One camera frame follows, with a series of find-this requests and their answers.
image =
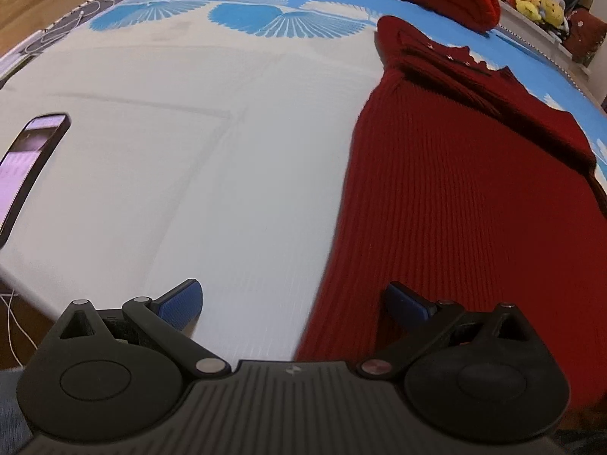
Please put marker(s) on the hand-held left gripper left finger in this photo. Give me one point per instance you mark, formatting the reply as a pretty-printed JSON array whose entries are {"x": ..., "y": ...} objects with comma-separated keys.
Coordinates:
[{"x": 182, "y": 301}]

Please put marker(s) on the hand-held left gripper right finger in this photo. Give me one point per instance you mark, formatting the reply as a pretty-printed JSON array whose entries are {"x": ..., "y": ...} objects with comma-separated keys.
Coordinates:
[{"x": 408, "y": 303}]

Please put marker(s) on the dark red knitted sweater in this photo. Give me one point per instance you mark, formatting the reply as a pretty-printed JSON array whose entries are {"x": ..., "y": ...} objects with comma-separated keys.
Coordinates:
[{"x": 450, "y": 199}]

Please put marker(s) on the blue white patterned bed sheet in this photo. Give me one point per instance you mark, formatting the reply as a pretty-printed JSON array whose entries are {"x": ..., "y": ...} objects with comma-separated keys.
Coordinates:
[{"x": 189, "y": 128}]

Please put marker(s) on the black smartphone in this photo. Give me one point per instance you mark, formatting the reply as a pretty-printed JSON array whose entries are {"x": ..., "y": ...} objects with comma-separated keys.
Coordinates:
[{"x": 28, "y": 166}]

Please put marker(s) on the dark red spotted cushion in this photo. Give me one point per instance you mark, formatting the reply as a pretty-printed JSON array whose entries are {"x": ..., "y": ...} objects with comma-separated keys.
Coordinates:
[{"x": 585, "y": 38}]

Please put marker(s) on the wooden headboard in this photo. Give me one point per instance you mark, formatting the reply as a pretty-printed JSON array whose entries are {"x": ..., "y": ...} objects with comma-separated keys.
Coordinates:
[{"x": 47, "y": 4}]

